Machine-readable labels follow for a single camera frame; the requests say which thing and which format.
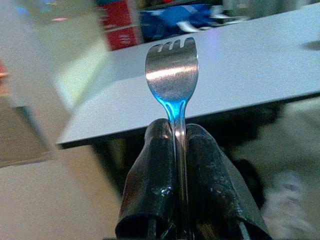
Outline red box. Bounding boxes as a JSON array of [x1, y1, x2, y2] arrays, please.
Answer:
[[99, 0, 141, 52]]

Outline white table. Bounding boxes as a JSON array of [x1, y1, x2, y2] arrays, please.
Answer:
[[56, 2, 320, 150]]

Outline silver metal fork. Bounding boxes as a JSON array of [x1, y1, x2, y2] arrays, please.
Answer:
[[144, 36, 199, 240]]

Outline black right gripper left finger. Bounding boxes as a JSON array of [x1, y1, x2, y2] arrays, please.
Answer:
[[114, 118, 181, 240]]

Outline blue box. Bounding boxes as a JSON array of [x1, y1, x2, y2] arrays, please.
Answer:
[[138, 4, 221, 43]]

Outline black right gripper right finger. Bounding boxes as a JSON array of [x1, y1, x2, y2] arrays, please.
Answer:
[[184, 123, 273, 240]]

